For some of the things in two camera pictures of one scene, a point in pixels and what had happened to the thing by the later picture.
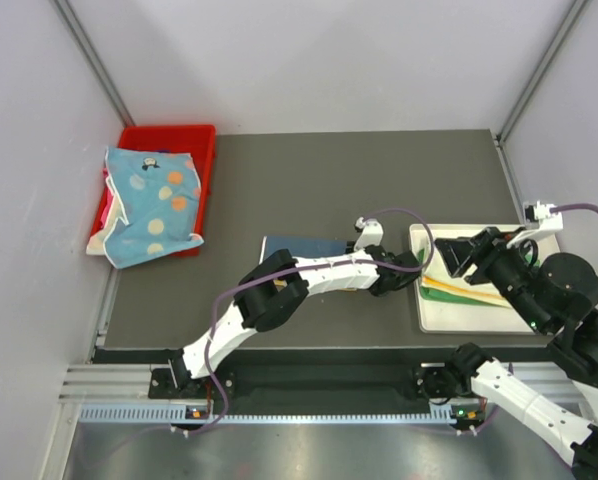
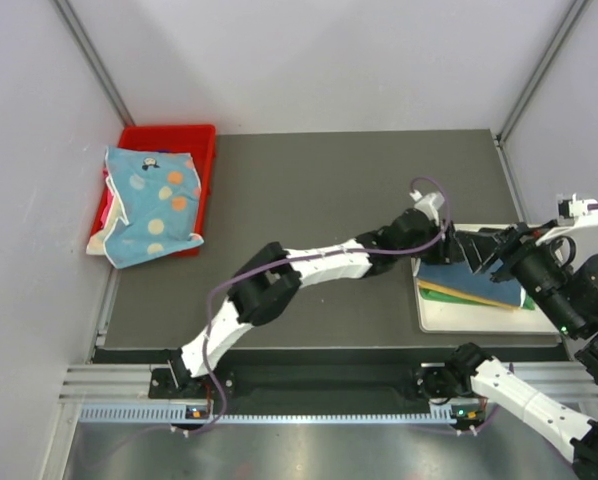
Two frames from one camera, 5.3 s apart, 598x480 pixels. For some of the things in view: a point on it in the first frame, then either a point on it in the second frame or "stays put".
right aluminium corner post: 542,69 stays put
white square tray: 437,316 stays put
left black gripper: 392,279 to 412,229
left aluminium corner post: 104,76 stays put
